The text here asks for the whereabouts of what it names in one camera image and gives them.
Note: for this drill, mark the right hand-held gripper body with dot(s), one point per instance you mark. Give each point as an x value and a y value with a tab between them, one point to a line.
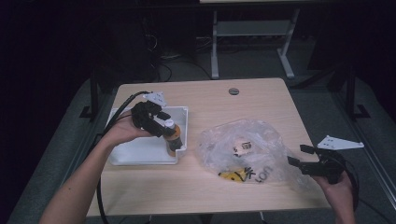
330	168

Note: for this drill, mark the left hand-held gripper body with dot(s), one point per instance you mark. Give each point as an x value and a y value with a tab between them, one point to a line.
144	116

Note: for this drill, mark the orange bottle with white cap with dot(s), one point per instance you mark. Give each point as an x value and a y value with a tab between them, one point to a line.
174	140

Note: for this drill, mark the white plastic tray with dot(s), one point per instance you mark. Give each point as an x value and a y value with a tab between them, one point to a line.
146	152

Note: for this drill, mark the clear plastic bag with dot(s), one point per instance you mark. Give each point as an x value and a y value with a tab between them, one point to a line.
258	146

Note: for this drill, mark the person's right hand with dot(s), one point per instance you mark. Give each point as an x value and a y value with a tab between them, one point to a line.
337	191

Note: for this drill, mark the person's left hand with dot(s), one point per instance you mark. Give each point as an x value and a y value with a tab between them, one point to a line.
124	130

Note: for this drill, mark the clear packet with black print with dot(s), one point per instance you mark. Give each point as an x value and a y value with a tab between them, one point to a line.
258	174

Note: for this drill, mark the small white and black item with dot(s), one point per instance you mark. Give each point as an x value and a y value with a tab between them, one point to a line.
243	148

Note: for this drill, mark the black metal stand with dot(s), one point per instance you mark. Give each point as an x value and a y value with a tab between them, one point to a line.
93	96
351	93

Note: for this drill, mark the yellow and black item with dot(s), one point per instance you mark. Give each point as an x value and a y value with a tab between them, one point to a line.
232	175

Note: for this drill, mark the grey round table grommet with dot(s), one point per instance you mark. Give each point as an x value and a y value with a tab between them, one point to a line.
233	91

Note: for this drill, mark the white metal table frame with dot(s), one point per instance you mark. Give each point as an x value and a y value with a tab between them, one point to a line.
252	28

